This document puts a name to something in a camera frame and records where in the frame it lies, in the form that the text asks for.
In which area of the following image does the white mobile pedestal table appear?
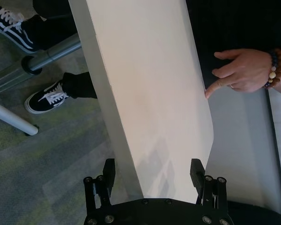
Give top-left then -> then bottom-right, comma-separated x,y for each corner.
0,0 -> 215,204

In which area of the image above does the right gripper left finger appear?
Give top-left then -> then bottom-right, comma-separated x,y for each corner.
83,158 -> 116,212

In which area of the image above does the black white-laced sneaker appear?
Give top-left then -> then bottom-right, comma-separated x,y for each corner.
0,6 -> 42,54
24,79 -> 71,115

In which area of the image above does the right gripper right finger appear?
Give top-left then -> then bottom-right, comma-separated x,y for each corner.
189,158 -> 228,210

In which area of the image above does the black short-sleeved shirt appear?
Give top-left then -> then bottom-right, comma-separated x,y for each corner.
186,0 -> 281,94

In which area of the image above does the dark bead bracelet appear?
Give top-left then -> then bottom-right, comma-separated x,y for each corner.
263,50 -> 280,90

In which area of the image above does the person's left hand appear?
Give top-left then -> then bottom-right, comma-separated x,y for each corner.
205,48 -> 276,99

